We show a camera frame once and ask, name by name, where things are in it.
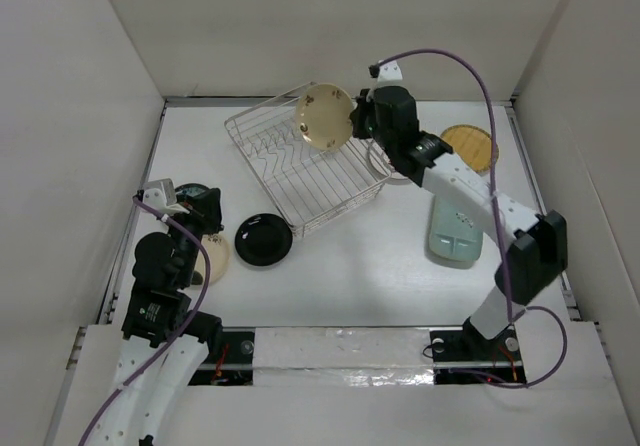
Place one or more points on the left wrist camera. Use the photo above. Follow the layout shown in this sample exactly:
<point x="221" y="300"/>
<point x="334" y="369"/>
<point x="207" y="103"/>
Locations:
<point x="160" y="196"/>

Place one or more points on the light green rectangular dish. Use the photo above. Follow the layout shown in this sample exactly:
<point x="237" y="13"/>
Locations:
<point x="452" y="235"/>

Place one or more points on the white plate red pattern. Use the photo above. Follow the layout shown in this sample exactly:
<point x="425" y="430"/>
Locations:
<point x="381" y="166"/>

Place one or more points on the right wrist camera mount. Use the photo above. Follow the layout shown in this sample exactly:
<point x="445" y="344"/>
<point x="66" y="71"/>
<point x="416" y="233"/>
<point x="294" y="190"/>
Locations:
<point x="388" y="74"/>

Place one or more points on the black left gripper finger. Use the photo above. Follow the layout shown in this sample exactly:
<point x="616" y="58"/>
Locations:
<point x="215" y="212"/>
<point x="206" y="197"/>

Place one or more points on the silver wire dish rack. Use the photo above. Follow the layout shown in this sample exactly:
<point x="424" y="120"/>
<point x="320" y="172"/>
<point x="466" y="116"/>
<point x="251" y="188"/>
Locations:
<point x="308" y="187"/>

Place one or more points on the blue and white plate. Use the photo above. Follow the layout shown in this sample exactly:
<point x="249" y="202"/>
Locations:
<point x="188" y="191"/>

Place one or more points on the glossy black plate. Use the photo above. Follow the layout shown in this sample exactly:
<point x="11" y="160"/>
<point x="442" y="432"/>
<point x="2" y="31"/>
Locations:
<point x="263" y="240"/>

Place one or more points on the beige plate with writing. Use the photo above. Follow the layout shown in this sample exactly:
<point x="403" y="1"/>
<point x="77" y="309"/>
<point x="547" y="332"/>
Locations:
<point x="219" y="253"/>

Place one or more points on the cream floral plate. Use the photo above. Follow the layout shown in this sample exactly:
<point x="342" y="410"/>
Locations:
<point x="321" y="117"/>

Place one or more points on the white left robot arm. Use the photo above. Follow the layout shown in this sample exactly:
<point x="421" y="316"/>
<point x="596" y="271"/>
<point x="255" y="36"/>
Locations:
<point x="165" y="336"/>

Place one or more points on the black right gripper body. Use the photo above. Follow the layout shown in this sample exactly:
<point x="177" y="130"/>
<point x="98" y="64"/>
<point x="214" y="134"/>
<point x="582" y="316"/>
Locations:
<point x="368" y="115"/>

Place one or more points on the woven bamboo round plate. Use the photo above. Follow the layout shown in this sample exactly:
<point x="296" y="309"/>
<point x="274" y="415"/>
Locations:
<point x="472" y="144"/>

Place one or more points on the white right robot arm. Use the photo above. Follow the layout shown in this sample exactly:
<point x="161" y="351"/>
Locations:
<point x="536" y="245"/>

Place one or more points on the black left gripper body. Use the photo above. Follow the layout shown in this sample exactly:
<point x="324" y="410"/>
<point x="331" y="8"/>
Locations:
<point x="192" y="223"/>

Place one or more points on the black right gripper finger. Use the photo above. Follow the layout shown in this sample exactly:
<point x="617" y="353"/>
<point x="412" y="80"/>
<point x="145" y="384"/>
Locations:
<point x="354" y="105"/>
<point x="352" y="126"/>

